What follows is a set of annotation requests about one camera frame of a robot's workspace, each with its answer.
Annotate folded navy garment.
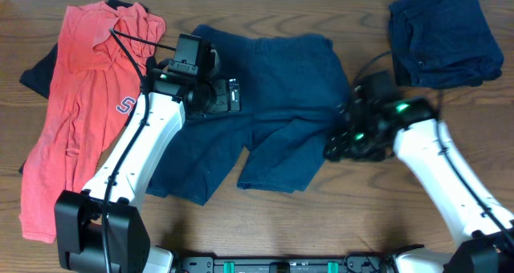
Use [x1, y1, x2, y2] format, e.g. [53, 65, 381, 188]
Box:
[389, 0, 504, 89]

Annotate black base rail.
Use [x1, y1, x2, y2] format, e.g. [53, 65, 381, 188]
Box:
[171, 253, 396, 273]

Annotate red t-shirt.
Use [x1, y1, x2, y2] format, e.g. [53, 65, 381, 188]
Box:
[19, 2, 166, 243]

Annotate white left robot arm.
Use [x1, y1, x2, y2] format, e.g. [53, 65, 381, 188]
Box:
[55, 67, 240, 273]

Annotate navy blue shorts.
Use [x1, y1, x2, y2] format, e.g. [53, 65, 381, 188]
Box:
[147, 25, 350, 205]

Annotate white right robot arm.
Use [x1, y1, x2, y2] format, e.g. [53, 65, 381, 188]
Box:
[324, 99, 513, 272]

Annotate black garment under shirt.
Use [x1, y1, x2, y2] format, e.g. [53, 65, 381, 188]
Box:
[20, 0, 166, 180]

